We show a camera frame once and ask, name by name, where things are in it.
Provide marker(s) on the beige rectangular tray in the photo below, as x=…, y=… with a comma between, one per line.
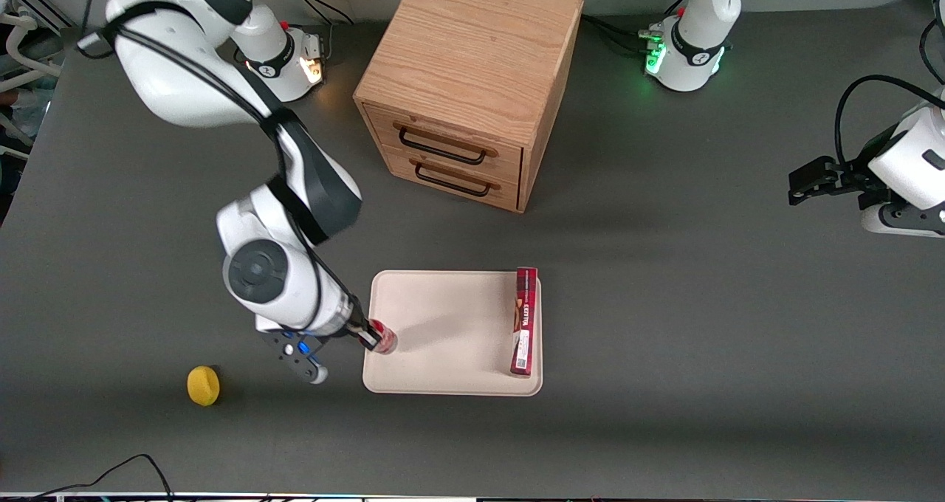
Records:
x=458, y=339

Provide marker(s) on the wooden drawer cabinet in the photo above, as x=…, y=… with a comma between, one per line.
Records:
x=472, y=66

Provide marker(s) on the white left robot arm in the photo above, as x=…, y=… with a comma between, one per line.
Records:
x=701, y=15

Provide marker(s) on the yellow lemon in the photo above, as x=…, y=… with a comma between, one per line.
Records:
x=203, y=386

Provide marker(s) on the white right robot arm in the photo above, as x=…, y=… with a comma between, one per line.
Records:
x=288, y=266

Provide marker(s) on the black aluminium frame rail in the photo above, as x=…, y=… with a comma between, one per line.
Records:
x=37, y=7

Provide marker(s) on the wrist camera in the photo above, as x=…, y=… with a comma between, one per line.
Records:
x=897, y=221
x=295, y=354

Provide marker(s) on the red biscuit box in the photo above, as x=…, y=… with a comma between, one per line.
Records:
x=524, y=325

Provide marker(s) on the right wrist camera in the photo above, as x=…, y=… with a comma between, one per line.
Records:
x=295, y=354

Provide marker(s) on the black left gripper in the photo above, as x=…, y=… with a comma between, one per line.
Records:
x=854, y=172

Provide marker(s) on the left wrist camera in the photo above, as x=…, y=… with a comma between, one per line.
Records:
x=897, y=221

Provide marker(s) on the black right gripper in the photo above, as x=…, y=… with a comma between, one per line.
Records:
x=358, y=330

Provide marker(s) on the red coke bottle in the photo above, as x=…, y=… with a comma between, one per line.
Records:
x=387, y=339

